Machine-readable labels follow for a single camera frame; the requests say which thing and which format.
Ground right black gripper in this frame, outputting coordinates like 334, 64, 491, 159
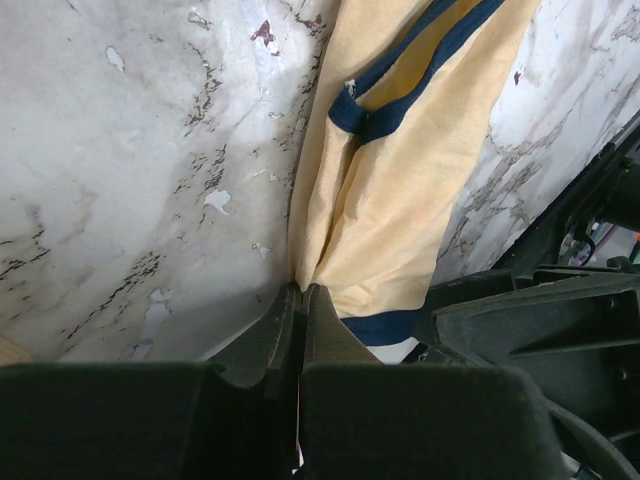
424, 115, 639, 385

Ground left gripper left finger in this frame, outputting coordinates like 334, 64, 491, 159
1, 285, 303, 479

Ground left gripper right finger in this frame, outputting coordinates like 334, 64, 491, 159
300, 286, 565, 479

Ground beige underwear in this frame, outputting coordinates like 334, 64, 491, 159
287, 0, 539, 347

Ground wooden compartment tray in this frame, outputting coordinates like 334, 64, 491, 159
0, 337, 33, 367

